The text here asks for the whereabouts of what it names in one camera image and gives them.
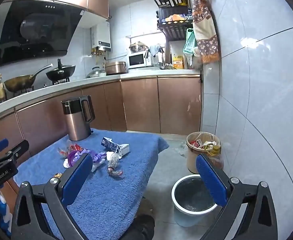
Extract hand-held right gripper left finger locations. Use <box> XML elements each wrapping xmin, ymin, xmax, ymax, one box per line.
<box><xmin>11</xmin><ymin>152</ymin><xmax>93</xmax><ymax>240</ymax></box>

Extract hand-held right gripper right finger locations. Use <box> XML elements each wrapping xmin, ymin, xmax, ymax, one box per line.
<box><xmin>196</xmin><ymin>153</ymin><xmax>279</xmax><ymax>240</ymax></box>

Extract black bin liner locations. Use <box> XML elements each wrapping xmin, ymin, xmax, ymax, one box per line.
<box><xmin>174</xmin><ymin>177</ymin><xmax>218</xmax><ymax>210</ymax></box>

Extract clear red wrapper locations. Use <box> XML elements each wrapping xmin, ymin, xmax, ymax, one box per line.
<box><xmin>107</xmin><ymin>152</ymin><xmax>125</xmax><ymax>179</ymax></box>

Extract white rimmed blue waste bin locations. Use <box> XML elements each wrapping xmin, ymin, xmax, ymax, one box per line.
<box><xmin>172</xmin><ymin>174</ymin><xmax>218</xmax><ymax>227</ymax></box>

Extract cooking oil bottle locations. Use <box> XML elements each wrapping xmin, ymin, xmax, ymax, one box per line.
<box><xmin>204</xmin><ymin>142</ymin><xmax>224</xmax><ymax>172</ymax></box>

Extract purple plastic cup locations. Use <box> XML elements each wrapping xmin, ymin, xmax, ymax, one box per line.
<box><xmin>67</xmin><ymin>150</ymin><xmax>83</xmax><ymax>167</ymax></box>

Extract beige waste bin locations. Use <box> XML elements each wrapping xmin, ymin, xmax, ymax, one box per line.
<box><xmin>186</xmin><ymin>131</ymin><xmax>222</xmax><ymax>174</ymax></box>

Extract purple foil wrapper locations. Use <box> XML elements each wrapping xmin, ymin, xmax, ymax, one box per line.
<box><xmin>86</xmin><ymin>150</ymin><xmax>107</xmax><ymax>164</ymax></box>

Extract blue white patterned cloth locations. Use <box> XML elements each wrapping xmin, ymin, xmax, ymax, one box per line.
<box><xmin>0</xmin><ymin>191</ymin><xmax>13</xmax><ymax>232</ymax></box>

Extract blue white milk carton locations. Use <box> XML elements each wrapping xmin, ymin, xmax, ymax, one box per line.
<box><xmin>101</xmin><ymin>137</ymin><xmax>120</xmax><ymax>153</ymax></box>

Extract blue towel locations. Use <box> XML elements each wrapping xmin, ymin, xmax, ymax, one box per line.
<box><xmin>13</xmin><ymin>128</ymin><xmax>170</xmax><ymax>240</ymax></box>

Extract steel electric kettle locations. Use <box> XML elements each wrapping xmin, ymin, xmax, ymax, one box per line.
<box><xmin>61</xmin><ymin>95</ymin><xmax>96</xmax><ymax>142</ymax></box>

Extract small white box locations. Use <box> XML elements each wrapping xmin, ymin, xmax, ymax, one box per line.
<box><xmin>116</xmin><ymin>143</ymin><xmax>130</xmax><ymax>157</ymax></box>

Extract dark glass bottle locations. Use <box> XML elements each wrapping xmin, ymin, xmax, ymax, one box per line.
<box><xmin>0</xmin><ymin>74</ymin><xmax>7</xmax><ymax>102</ymax></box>

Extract gas stove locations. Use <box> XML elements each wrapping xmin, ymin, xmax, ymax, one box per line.
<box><xmin>9</xmin><ymin>79</ymin><xmax>70</xmax><ymax>98</ymax></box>

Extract brass wok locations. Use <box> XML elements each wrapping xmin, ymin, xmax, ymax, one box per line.
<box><xmin>4</xmin><ymin>64</ymin><xmax>54</xmax><ymax>92</ymax></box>

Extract black lidded pan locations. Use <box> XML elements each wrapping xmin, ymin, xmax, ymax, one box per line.
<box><xmin>46</xmin><ymin>59</ymin><xmax>76</xmax><ymax>81</ymax></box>

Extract copper lower kitchen cabinets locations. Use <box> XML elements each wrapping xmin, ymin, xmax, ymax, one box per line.
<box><xmin>0</xmin><ymin>75</ymin><xmax>202</xmax><ymax>178</ymax></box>

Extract glass pot lid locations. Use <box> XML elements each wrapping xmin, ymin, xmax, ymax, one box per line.
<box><xmin>86</xmin><ymin>66</ymin><xmax>107</xmax><ymax>78</ymax></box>

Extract copper cooking pot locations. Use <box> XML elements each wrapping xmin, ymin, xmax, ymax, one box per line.
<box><xmin>104</xmin><ymin>61</ymin><xmax>127</xmax><ymax>76</ymax></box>

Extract black glass range hood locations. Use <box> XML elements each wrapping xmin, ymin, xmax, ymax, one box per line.
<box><xmin>0</xmin><ymin>0</ymin><xmax>85</xmax><ymax>67</ymax></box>

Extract yellow box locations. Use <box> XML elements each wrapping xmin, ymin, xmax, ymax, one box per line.
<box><xmin>172</xmin><ymin>54</ymin><xmax>185</xmax><ymax>70</ymax></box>

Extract kitchen faucet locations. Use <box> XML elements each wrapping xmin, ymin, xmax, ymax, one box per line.
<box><xmin>159</xmin><ymin>46</ymin><xmax>172</xmax><ymax>69</ymax></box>

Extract white microwave oven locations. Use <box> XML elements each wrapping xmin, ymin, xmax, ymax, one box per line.
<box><xmin>126</xmin><ymin>50</ymin><xmax>154</xmax><ymax>69</ymax></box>

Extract white blue hanging cloth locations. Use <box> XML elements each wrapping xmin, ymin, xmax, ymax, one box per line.
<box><xmin>144</xmin><ymin>45</ymin><xmax>165</xmax><ymax>58</ymax></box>

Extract white water heater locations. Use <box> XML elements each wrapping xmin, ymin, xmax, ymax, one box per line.
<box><xmin>91</xmin><ymin>21</ymin><xmax>111</xmax><ymax>55</ymax></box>

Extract brown patterned apron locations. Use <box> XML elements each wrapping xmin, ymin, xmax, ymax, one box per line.
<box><xmin>192</xmin><ymin>0</ymin><xmax>221</xmax><ymax>64</ymax></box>

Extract black dish rack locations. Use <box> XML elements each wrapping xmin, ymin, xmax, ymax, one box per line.
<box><xmin>154</xmin><ymin>0</ymin><xmax>194</xmax><ymax>39</ymax></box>

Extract orange packet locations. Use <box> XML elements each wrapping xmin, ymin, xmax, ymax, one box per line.
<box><xmin>165</xmin><ymin>14</ymin><xmax>187</xmax><ymax>22</ymax></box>

